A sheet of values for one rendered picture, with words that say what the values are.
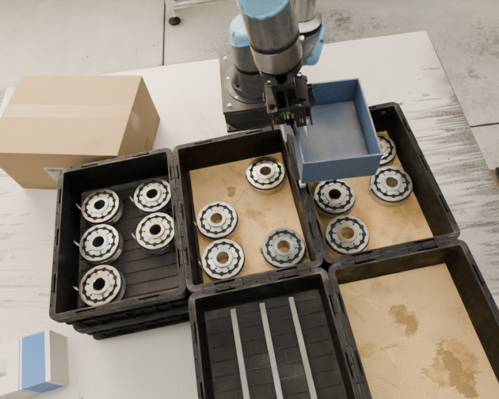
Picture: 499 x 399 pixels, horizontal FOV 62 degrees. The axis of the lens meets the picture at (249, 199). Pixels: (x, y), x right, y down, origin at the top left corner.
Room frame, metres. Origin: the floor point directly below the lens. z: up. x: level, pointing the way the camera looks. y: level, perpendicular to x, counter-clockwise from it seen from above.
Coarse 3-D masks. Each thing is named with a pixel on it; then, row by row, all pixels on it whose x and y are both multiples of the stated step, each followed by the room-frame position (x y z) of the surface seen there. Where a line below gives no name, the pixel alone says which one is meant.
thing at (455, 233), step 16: (400, 112) 0.66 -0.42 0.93; (416, 144) 0.55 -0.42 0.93; (432, 176) 0.46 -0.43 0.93; (448, 208) 0.37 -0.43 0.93; (320, 224) 0.39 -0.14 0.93; (320, 240) 0.36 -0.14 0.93; (416, 240) 0.31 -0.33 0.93; (432, 240) 0.31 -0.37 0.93; (448, 240) 0.30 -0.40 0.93; (336, 256) 0.31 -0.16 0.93; (352, 256) 0.31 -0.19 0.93
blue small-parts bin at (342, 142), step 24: (336, 96) 0.61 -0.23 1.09; (360, 96) 0.57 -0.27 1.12; (312, 120) 0.58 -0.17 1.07; (336, 120) 0.57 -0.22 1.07; (360, 120) 0.54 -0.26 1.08; (312, 144) 0.51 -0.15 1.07; (336, 144) 0.50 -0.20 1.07; (360, 144) 0.49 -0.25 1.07; (312, 168) 0.43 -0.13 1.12; (336, 168) 0.42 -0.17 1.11; (360, 168) 0.42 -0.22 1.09
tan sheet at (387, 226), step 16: (368, 176) 0.55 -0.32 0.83; (368, 208) 0.46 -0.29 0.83; (384, 208) 0.45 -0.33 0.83; (400, 208) 0.44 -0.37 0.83; (416, 208) 0.43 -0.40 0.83; (368, 224) 0.42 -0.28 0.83; (384, 224) 0.41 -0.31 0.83; (400, 224) 0.40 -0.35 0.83; (416, 224) 0.39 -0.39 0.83; (384, 240) 0.37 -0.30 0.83; (400, 240) 0.36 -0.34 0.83
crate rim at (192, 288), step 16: (192, 144) 0.69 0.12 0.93; (208, 144) 0.68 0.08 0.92; (288, 144) 0.63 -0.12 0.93; (176, 160) 0.65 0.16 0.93; (176, 176) 0.60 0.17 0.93; (304, 192) 0.48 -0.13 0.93; (304, 208) 0.44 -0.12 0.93; (320, 256) 0.32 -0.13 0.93; (272, 272) 0.31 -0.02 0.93; (288, 272) 0.30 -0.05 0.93; (192, 288) 0.31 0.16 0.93; (208, 288) 0.30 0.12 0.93
